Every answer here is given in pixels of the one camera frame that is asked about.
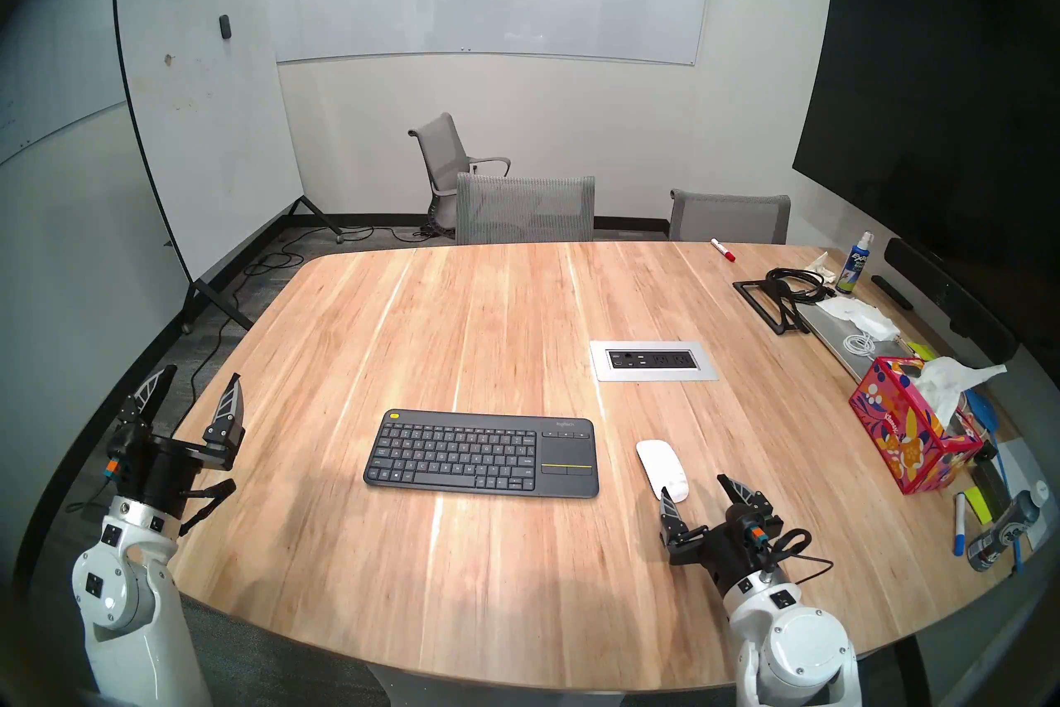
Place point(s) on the blue whiteboard marker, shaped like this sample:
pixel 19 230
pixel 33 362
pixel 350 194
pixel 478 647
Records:
pixel 959 527

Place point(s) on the red whiteboard marker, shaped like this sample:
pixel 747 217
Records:
pixel 723 250

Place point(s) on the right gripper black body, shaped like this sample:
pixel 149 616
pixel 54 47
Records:
pixel 737 548

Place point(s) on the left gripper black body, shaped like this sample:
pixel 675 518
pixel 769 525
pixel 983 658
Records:
pixel 159 475

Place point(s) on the freestanding whiteboard on stand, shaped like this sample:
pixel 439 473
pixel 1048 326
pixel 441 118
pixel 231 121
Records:
pixel 207 134

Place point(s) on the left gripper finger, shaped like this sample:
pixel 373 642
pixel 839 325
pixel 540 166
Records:
pixel 228 421
pixel 147 405

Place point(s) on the black laptop stand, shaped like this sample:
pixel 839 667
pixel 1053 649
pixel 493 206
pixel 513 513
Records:
pixel 774 312

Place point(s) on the large black wall screen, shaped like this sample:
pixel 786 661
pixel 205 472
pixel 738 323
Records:
pixel 927 92

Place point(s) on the wall whiteboard with writing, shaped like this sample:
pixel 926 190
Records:
pixel 58 51

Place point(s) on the white crumpled paper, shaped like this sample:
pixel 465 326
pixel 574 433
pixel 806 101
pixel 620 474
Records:
pixel 857 314

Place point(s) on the silver table power outlet box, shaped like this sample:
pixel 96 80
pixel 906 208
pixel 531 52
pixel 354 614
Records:
pixel 654 361

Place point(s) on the black remote control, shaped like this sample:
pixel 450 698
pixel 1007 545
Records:
pixel 893 293

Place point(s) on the grey chair with armrests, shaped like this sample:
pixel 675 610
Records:
pixel 439 150

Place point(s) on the white paper sheet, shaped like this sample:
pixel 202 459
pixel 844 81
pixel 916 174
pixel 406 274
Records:
pixel 1023 465

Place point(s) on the yellow sticky note pad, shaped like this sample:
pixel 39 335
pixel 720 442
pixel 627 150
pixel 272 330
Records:
pixel 921 351

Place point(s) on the silver laptop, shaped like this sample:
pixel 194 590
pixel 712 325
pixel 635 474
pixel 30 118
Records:
pixel 836 345

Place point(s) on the grey mesh office chair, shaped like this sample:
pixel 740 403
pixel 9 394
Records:
pixel 729 217

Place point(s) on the whiteboard cleaner spray bottle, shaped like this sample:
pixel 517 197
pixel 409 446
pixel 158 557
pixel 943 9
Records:
pixel 853 268

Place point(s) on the grey mesh chair wide back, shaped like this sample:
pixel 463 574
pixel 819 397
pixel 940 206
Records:
pixel 526 208

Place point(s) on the blue plastic item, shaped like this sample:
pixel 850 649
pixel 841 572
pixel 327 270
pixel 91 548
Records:
pixel 984 411

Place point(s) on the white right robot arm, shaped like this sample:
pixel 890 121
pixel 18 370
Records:
pixel 795 647

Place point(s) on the black video sound bar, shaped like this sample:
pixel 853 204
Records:
pixel 952 299

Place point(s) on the red floral tissue box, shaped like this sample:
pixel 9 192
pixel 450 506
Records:
pixel 903 424

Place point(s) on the grey spray can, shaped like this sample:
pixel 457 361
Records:
pixel 998 535

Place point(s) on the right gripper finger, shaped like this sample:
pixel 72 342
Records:
pixel 672 519
pixel 748 500

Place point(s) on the small crumpled white tissue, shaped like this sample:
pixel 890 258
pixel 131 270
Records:
pixel 820 264

